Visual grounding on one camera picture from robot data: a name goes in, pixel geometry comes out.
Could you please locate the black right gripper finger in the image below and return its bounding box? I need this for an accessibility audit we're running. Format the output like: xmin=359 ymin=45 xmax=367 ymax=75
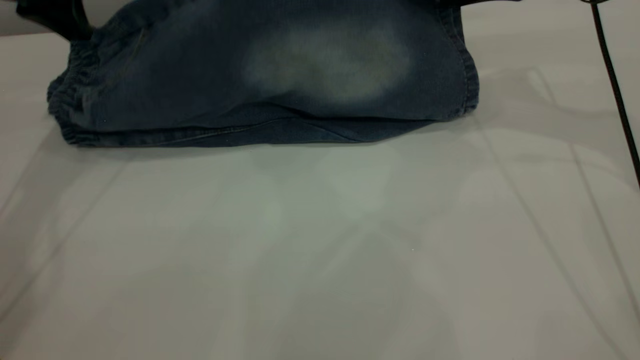
xmin=440 ymin=0 xmax=521 ymax=7

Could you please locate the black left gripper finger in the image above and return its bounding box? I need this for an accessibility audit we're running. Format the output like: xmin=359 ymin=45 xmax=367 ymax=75
xmin=17 ymin=0 xmax=94 ymax=42

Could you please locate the blue denim shorts basketball print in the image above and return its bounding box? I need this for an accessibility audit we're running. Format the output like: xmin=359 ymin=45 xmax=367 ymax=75
xmin=46 ymin=0 xmax=481 ymax=148

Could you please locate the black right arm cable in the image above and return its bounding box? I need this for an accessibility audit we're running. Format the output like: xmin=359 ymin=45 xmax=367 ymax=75
xmin=582 ymin=0 xmax=640 ymax=191

